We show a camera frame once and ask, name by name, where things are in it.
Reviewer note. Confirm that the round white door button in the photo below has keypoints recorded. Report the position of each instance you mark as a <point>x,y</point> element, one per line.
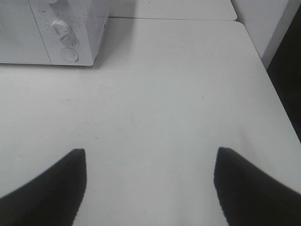
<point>69,54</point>

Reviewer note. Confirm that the white microwave oven body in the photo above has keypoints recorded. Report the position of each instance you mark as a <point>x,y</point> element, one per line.
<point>88,19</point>

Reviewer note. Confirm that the white microwave knob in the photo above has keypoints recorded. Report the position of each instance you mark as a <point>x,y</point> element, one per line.
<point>63,31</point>
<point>52,1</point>

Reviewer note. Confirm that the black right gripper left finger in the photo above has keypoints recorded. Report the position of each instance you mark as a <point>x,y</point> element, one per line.
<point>52,198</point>

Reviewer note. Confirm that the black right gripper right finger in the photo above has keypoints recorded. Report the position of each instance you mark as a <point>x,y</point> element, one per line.
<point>250,197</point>

